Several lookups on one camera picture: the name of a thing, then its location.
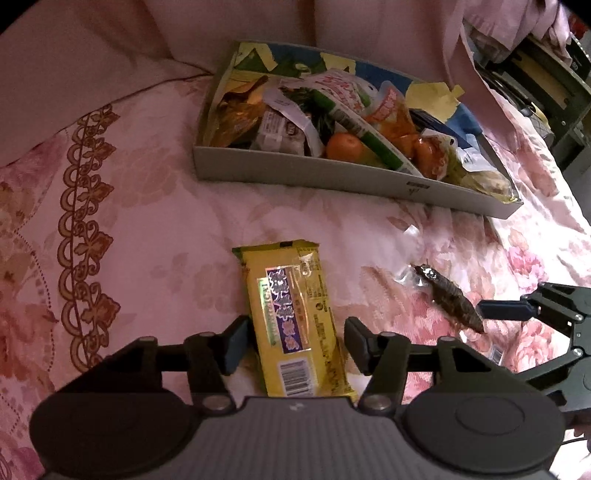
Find white bag red print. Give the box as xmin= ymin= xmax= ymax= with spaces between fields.
xmin=300 ymin=69 xmax=375 ymax=114

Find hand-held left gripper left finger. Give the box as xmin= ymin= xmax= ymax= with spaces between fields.
xmin=60 ymin=315 xmax=252 ymax=414

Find long green white packet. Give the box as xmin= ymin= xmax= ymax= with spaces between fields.
xmin=311 ymin=88 xmax=423 ymax=176

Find plain pink cloth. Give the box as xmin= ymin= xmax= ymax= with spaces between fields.
xmin=0 ymin=0 xmax=485 ymax=167

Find hanging pink clothes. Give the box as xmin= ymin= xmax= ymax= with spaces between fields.
xmin=462 ymin=0 xmax=573 ymax=61

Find yellow snack packet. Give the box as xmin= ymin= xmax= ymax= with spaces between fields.
xmin=232 ymin=239 xmax=358 ymax=403

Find orange jelly snack packet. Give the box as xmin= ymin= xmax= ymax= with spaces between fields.
xmin=365 ymin=82 xmax=451 ymax=181

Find painted cardboard box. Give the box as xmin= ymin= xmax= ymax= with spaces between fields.
xmin=191 ymin=41 xmax=525 ymax=219

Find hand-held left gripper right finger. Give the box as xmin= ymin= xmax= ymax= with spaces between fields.
xmin=344 ymin=316 xmax=539 ymax=414

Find pink floral bedsheet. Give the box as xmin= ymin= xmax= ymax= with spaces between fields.
xmin=0 ymin=28 xmax=591 ymax=480

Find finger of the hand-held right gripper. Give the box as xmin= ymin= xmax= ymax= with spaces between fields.
xmin=524 ymin=320 xmax=591 ymax=393
xmin=478 ymin=282 xmax=591 ymax=335

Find orange tangerine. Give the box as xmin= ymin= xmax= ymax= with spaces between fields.
xmin=325 ymin=132 xmax=365 ymax=163

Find gold foil snack packet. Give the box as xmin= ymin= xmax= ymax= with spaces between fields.
xmin=217 ymin=76 xmax=273 ymax=148

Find pale crackers clear packet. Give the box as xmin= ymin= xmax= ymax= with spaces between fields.
xmin=445 ymin=152 xmax=522 ymax=204

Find brown snack bar clear packet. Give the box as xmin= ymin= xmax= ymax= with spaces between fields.
xmin=252 ymin=108 xmax=308 ymax=155

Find dark snack clear packet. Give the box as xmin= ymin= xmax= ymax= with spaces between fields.
xmin=394 ymin=261 xmax=488 ymax=335

